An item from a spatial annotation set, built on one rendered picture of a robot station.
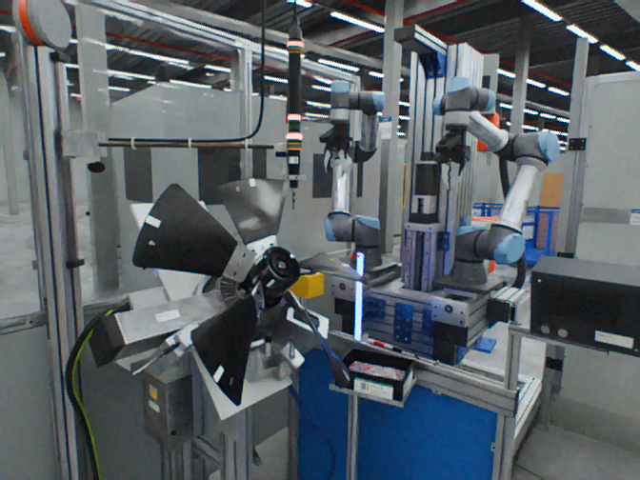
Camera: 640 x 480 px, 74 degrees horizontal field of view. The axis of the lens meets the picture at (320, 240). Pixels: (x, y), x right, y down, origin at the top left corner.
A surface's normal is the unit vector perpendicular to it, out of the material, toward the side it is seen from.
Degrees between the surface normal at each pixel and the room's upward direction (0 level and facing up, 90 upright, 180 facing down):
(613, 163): 90
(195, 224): 78
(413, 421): 90
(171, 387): 90
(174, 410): 90
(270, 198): 45
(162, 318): 50
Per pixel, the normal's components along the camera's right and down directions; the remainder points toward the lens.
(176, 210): 0.46, -0.15
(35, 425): 0.77, 0.11
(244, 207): -0.04, -0.48
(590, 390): -0.64, 0.11
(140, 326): 0.60, -0.55
